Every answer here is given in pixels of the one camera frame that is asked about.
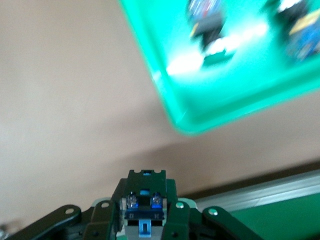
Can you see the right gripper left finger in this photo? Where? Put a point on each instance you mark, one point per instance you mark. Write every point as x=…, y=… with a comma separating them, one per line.
x=105, y=220

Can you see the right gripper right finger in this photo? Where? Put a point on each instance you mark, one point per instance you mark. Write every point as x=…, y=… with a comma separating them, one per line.
x=180, y=220

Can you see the yellow push button switch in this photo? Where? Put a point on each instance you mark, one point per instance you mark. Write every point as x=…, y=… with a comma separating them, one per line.
x=143, y=202

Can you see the green push button switch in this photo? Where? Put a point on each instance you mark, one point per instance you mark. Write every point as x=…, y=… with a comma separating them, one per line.
x=210, y=25
x=302, y=40

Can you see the green conveyor belt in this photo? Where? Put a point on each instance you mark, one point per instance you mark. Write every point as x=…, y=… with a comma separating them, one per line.
x=275, y=220

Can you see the green plastic tray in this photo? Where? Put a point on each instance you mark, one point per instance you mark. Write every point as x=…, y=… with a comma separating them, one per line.
x=225, y=95

